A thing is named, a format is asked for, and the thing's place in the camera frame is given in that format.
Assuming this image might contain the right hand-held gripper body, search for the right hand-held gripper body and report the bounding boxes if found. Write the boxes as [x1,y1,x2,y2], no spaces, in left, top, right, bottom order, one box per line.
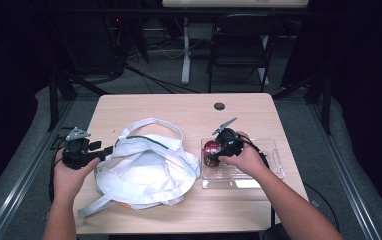
[211,116,245,158]

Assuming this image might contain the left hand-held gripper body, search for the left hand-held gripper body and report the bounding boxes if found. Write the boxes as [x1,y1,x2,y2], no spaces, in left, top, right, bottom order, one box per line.
[61,126,99,170]

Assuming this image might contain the red lidded candy tub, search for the red lidded candy tub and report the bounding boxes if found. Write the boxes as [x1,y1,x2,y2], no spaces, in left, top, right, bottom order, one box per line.
[202,139,224,168]

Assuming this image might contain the white canvas tote bag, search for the white canvas tote bag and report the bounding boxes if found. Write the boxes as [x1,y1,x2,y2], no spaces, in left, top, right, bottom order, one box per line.
[77,117,201,219]

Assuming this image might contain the clear plastic tray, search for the clear plastic tray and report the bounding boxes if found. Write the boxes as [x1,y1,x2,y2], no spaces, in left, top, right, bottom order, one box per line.
[200,137,286,190]

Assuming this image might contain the person's right hand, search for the person's right hand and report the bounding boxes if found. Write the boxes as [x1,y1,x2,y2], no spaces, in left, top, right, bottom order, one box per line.
[218,130,271,180]

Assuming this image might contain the person's left hand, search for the person's left hand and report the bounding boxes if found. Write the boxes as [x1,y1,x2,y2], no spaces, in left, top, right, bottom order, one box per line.
[52,156,101,202]

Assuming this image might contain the black metal stand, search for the black metal stand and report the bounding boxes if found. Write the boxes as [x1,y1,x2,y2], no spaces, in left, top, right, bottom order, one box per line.
[272,71,334,136]
[47,71,111,133]

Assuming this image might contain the black chair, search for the black chair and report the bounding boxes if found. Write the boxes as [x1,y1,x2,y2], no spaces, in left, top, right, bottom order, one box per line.
[207,13,282,94]

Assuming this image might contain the pale desk with white legs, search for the pale desk with white legs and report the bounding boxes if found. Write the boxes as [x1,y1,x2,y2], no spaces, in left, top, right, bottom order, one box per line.
[161,0,310,86]

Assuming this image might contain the dark box with red light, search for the dark box with red light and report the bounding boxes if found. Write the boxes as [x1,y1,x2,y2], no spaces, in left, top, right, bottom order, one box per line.
[104,13,148,65]

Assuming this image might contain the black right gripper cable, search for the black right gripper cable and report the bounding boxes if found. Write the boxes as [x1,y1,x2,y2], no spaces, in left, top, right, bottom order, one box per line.
[241,138,271,168]

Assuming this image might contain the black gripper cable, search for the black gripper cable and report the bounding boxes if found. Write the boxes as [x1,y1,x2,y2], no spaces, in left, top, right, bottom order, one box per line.
[48,133,67,205]
[241,138,271,168]

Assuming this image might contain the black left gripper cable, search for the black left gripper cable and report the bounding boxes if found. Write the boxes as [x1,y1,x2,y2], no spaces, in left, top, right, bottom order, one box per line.
[48,133,67,205]

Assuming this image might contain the metal floor rail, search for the metal floor rail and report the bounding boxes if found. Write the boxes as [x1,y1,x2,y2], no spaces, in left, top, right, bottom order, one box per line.
[307,99,382,240]
[0,99,77,240]

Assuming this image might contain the black floor cable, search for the black floor cable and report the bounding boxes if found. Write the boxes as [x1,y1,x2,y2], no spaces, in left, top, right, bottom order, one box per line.
[124,64,201,95]

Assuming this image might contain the white floor cables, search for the white floor cables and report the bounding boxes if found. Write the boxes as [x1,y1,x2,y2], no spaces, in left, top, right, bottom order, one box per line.
[146,39,201,60]

